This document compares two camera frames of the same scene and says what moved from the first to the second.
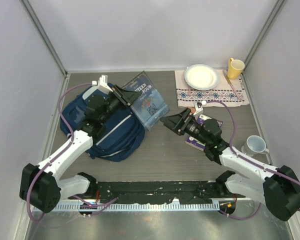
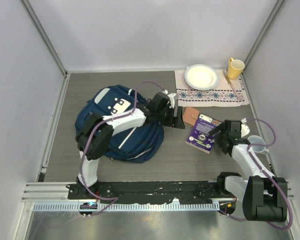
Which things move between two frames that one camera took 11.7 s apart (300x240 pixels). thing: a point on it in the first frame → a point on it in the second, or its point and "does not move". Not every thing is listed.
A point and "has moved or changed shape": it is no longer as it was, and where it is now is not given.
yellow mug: [236, 67] does not move
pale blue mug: [255, 144] does not move
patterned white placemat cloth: [229, 91] does not move
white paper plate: [201, 76] does not move
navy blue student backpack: [122, 138] has moved or changed shape
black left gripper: [127, 97] → [178, 121]
